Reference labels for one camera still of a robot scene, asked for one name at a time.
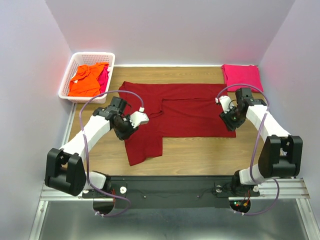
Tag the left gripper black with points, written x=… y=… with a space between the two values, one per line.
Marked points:
x=123 y=136

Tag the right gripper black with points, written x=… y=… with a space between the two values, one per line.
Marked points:
x=231 y=125

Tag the dark red t shirt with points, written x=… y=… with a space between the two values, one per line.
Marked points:
x=175 y=110

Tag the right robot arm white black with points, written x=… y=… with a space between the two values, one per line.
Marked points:
x=281 y=153

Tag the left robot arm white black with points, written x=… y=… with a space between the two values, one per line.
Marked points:
x=65 y=166

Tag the folded pink t shirt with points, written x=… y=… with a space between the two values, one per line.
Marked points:
x=241 y=74

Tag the pink t shirt in basket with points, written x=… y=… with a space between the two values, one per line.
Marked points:
x=103 y=79

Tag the orange t shirt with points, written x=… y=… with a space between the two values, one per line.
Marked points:
x=85 y=82

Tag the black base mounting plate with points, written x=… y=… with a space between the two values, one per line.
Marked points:
x=186 y=191

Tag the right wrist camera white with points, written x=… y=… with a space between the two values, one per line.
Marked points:
x=225 y=102

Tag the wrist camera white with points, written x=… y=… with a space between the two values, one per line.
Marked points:
x=138 y=118
x=225 y=102

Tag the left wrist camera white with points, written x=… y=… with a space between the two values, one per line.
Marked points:
x=138 y=118

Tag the aluminium frame rail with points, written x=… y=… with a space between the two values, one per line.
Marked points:
x=292 y=188

